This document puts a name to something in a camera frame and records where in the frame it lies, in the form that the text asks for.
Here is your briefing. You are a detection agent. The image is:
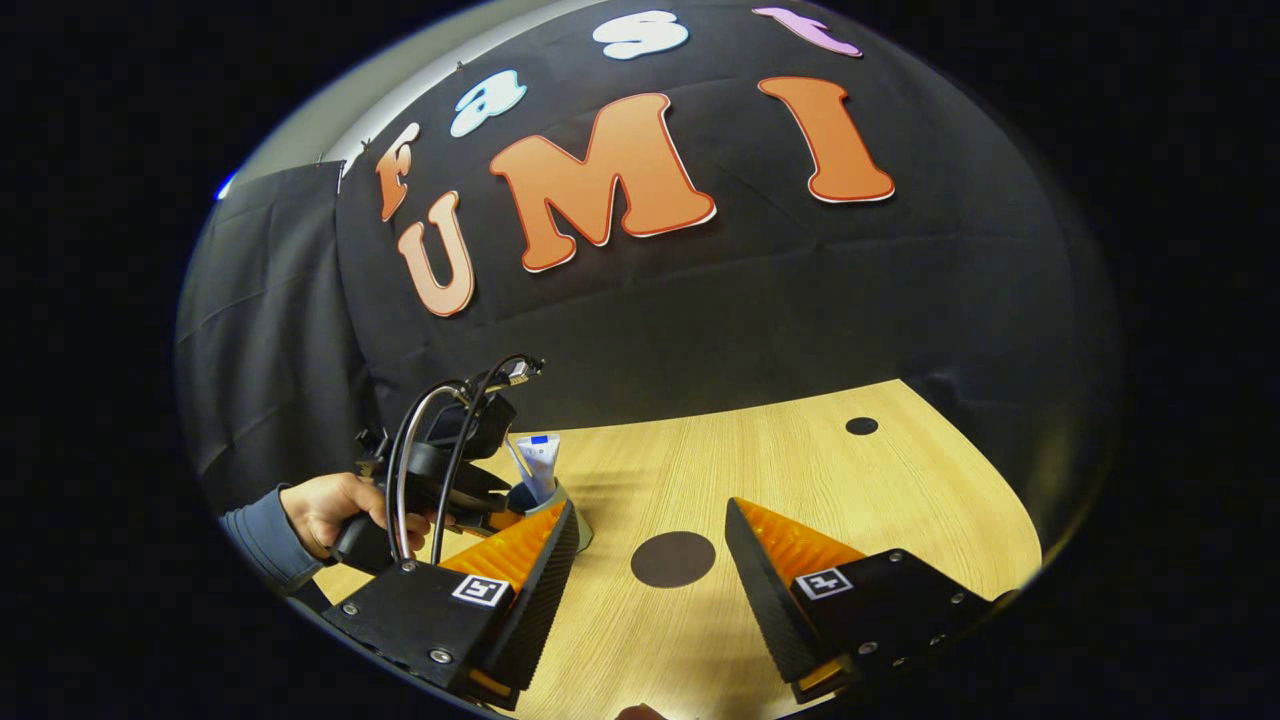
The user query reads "round dark brown coaster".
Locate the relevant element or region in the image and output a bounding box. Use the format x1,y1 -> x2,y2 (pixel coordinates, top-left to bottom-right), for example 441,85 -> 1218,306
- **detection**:
630,531 -> 718,589

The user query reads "black backdrop cloth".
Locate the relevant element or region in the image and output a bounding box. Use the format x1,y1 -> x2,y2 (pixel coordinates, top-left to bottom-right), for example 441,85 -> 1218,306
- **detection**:
335,0 -> 1126,546

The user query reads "grey cable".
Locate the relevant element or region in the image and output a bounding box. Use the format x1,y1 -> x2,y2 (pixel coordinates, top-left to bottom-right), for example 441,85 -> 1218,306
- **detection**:
392,383 -> 466,563

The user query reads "blue cup with wooden handle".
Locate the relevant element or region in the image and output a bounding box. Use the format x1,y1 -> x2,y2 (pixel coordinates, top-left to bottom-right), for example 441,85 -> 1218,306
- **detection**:
503,478 -> 595,553

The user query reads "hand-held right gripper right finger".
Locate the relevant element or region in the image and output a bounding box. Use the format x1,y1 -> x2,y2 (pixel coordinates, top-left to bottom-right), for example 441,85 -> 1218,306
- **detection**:
724,497 -> 1001,706

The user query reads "wooden desktop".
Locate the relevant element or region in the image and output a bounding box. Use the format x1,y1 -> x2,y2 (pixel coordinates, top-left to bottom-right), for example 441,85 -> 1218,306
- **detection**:
315,378 -> 1043,720

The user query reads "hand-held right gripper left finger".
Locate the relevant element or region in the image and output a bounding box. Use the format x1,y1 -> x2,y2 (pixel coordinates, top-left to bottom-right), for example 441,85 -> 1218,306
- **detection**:
320,498 -> 581,713

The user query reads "white toothpaste tube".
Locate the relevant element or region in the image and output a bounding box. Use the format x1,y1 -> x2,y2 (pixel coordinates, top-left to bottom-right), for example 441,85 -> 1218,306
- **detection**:
515,433 -> 562,507

